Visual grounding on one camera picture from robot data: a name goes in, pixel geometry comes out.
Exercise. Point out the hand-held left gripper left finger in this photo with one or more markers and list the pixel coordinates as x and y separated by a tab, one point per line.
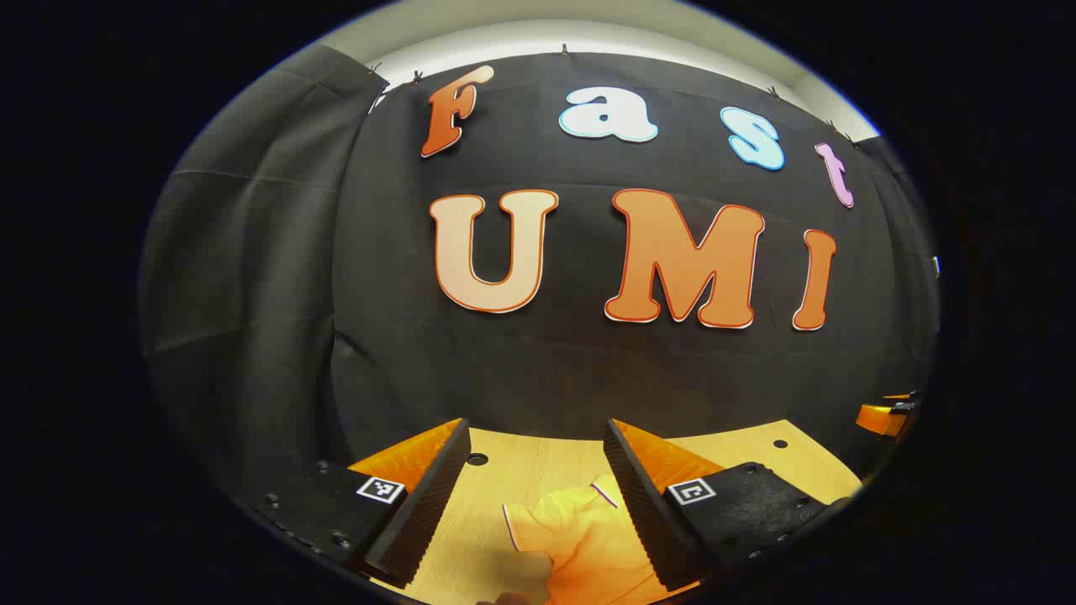
424	504

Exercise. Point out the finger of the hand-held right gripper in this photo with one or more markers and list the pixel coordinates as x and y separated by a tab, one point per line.
883	418
903	398

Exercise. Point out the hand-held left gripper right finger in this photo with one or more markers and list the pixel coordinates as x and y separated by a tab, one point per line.
643	512

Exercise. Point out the orange T-shirt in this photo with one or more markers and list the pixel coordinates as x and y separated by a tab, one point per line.
580	538

